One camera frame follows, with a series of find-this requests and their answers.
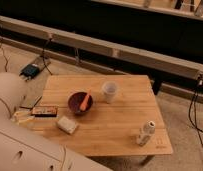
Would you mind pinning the low wooden table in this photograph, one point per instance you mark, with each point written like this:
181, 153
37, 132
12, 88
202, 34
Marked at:
107, 129

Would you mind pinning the long grey rail beam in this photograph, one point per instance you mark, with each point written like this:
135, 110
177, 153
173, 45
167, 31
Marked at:
138, 56

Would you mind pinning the orange carrot toy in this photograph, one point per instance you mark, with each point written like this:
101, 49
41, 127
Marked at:
84, 103

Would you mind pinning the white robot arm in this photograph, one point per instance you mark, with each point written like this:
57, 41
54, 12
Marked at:
23, 150

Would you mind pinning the white plastic bottle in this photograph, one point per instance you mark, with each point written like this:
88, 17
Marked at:
145, 133

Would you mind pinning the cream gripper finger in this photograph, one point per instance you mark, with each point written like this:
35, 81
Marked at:
20, 117

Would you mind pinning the dark purple bowl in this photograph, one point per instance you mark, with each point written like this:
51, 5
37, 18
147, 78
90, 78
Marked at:
75, 101

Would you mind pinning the white sponge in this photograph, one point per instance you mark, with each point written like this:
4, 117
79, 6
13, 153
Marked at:
67, 125

